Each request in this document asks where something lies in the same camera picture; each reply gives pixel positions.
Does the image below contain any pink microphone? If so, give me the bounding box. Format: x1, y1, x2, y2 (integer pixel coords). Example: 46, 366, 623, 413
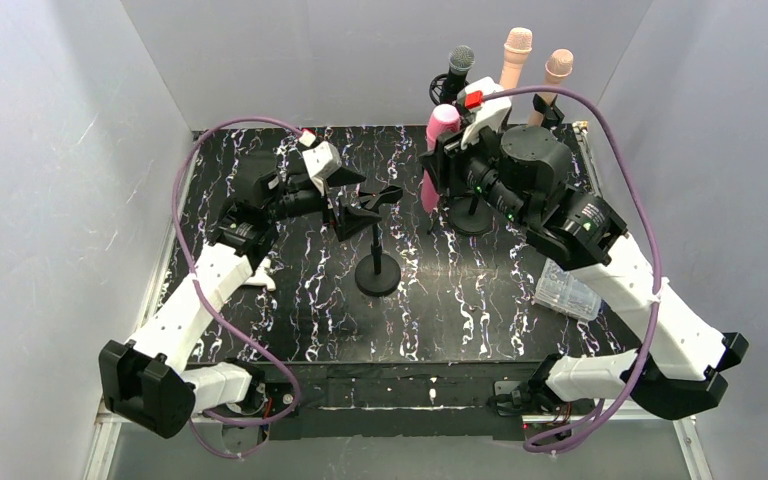
420, 103, 463, 215

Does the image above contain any black round-base microphone stand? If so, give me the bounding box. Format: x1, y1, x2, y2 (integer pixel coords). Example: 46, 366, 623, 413
354, 185, 403, 297

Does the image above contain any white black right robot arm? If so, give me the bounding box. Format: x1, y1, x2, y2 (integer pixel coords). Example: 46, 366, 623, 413
420, 126, 749, 420

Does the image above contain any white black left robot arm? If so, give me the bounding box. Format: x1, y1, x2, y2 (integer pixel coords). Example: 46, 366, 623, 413
98, 150, 380, 439

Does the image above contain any black round-base stand middle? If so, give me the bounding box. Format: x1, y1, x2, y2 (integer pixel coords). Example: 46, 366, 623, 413
447, 195, 493, 237

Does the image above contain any black grey-mesh microphone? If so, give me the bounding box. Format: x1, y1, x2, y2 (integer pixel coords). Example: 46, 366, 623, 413
439, 45, 475, 104

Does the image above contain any black round-base stand right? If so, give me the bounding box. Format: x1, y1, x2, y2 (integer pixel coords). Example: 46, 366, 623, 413
532, 93, 565, 130

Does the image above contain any beige microphone middle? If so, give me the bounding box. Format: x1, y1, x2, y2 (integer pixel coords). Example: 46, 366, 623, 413
498, 27, 533, 90

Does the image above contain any beige microphone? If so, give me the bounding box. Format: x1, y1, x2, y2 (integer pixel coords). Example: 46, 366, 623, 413
527, 49, 574, 126
498, 27, 533, 90

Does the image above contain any beige microphone right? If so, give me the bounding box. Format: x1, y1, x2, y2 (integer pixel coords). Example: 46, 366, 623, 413
527, 49, 574, 126

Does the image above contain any white plastic faucet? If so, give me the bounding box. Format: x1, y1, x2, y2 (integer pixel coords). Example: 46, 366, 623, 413
243, 258, 276, 292

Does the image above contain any clear plastic parts box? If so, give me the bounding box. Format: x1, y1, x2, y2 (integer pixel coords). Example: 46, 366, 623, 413
533, 259, 603, 322

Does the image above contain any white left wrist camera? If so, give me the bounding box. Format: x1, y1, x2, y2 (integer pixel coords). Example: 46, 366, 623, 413
302, 141, 343, 196

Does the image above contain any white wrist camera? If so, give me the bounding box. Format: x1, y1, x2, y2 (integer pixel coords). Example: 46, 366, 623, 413
457, 76, 512, 149
302, 141, 343, 196

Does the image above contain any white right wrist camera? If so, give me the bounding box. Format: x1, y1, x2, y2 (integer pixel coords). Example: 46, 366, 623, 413
457, 76, 512, 149

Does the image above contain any black tripod shock-mount stand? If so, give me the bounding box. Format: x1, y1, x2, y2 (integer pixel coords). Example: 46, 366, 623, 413
428, 73, 450, 106

